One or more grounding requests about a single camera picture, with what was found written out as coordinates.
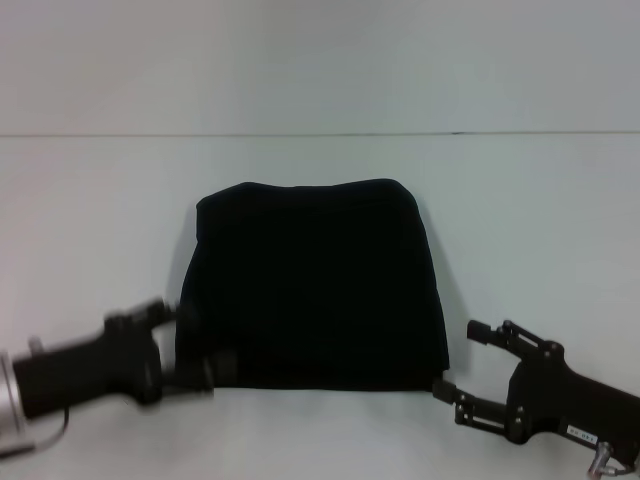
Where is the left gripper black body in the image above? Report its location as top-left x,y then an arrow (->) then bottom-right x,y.
12,313 -> 169,410

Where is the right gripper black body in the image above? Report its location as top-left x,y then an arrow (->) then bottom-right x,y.
503,341 -> 640,462

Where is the black shirt with FREE print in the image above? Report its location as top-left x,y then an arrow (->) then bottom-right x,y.
177,177 -> 452,392

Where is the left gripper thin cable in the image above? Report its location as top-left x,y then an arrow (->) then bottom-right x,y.
18,405 -> 72,452

